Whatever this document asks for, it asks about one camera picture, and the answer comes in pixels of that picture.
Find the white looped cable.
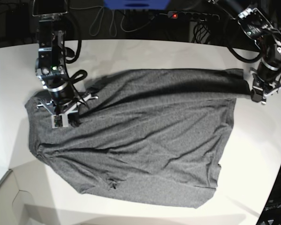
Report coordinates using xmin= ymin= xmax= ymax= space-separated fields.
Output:
xmin=88 ymin=5 xmax=155 ymax=37

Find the grey long-sleeve t-shirt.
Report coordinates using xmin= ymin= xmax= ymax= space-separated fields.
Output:
xmin=25 ymin=68 xmax=250 ymax=208

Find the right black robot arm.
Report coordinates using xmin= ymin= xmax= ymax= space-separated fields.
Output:
xmin=32 ymin=0 xmax=98 ymax=128

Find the black power strip red switch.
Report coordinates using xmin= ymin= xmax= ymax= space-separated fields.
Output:
xmin=167 ymin=11 xmax=220 ymax=22

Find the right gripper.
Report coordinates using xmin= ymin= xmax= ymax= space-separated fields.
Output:
xmin=37 ymin=92 xmax=99 ymax=128

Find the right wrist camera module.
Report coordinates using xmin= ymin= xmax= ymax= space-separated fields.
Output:
xmin=51 ymin=114 xmax=69 ymax=128

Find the blue plastic panel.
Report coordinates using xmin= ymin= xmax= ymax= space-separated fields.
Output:
xmin=104 ymin=0 xmax=170 ymax=10

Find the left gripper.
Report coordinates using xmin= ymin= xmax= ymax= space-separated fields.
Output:
xmin=250 ymin=68 xmax=281 ymax=103

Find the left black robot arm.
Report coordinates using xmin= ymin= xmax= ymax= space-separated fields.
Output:
xmin=212 ymin=0 xmax=281 ymax=105

